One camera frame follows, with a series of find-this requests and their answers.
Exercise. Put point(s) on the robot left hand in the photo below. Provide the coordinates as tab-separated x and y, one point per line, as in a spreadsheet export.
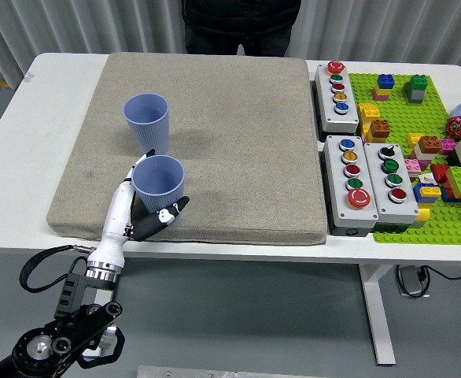
116	216

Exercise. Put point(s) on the blue ribbed cup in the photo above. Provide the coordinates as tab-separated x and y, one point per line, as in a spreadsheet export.
156	185
148	130

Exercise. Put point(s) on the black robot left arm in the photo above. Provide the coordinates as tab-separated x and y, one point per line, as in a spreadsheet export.
77	327

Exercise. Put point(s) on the white table leg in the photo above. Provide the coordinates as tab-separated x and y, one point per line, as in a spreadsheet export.
378	315
106	295

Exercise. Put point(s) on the grey-brown mat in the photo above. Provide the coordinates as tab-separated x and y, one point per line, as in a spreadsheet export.
234	157

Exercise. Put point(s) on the grey five-button control box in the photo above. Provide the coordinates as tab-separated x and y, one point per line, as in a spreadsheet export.
348	118
336	197

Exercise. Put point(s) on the person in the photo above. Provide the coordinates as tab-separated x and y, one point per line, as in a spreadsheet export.
234	19

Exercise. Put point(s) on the yellow toy brick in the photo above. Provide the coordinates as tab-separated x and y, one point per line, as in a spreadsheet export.
430	191
380	91
369	111
414	139
367	134

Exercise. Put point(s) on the brown toy brick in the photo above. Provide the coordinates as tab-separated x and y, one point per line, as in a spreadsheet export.
430	144
380	129

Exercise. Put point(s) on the light pink toy brick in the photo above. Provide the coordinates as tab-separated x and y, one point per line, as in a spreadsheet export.
413	165

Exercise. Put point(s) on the grey power adapter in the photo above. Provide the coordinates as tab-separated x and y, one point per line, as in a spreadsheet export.
411	279

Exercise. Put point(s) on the blue toy brick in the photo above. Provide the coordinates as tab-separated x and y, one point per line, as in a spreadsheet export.
419	197
447	195
386	81

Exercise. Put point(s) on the lime green brick baseplate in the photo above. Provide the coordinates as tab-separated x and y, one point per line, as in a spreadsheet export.
403	118

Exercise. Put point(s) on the yellow toy cylinder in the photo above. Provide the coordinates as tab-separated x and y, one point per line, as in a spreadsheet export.
422	216

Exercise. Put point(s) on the white toy brick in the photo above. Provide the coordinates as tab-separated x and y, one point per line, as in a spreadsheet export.
423	155

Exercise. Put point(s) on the white card yellow triangle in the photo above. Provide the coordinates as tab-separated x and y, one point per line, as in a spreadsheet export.
427	180

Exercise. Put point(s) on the white pleated curtain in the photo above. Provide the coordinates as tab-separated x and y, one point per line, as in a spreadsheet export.
372	27

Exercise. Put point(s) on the red toy brick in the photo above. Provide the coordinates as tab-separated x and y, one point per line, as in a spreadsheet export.
439	173

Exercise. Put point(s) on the dark green toy brick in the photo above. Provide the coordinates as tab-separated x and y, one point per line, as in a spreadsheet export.
417	82

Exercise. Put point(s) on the magenta toy brick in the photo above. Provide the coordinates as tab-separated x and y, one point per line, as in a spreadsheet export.
447	146

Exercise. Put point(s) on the grey selector switch control box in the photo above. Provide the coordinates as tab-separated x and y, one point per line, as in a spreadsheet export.
401	210

